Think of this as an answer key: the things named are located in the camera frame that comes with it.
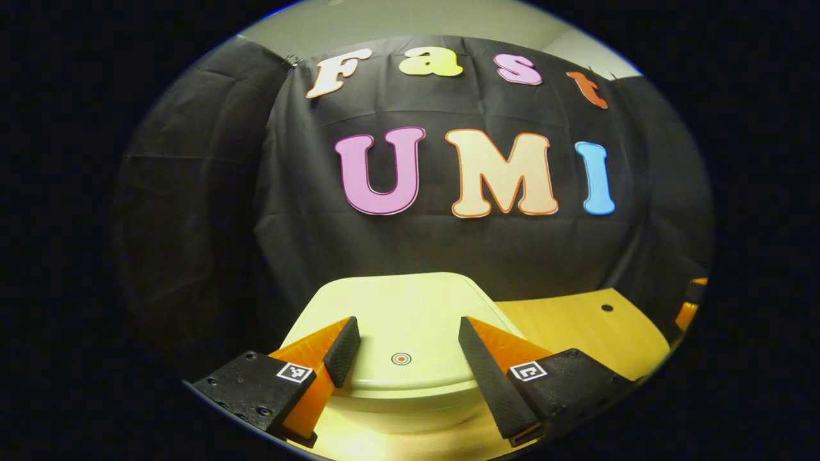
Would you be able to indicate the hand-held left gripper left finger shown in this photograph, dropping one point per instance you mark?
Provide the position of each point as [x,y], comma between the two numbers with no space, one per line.
[344,349]

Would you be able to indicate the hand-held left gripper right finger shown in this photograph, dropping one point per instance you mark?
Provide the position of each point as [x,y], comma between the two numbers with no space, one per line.
[493,384]

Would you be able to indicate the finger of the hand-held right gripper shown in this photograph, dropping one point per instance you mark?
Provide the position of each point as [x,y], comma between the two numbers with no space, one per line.
[695,291]

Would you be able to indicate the pale green desktop garbage bin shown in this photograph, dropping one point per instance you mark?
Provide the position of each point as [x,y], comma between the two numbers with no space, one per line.
[410,307]

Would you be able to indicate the wooden desktop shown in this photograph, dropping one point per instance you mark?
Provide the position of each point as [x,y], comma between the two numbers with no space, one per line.
[576,333]

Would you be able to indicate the black backdrop cloth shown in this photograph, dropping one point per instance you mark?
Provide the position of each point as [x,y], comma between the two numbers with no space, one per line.
[320,243]

